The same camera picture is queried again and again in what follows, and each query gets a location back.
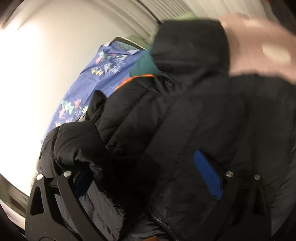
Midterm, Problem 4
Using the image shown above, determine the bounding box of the black puffer jacket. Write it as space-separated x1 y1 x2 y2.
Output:
38 20 295 240

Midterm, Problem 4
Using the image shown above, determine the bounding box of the orange folded puffer jacket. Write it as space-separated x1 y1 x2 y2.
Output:
114 74 154 91

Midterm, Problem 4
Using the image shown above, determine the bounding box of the dark teal folded garment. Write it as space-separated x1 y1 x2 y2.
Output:
129 46 162 77

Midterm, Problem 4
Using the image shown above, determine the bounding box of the pink dotted bed cover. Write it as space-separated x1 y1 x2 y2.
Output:
219 13 295 83

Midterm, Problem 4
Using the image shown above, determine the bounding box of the blue tree-print sheet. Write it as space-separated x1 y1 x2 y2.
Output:
47 37 148 132

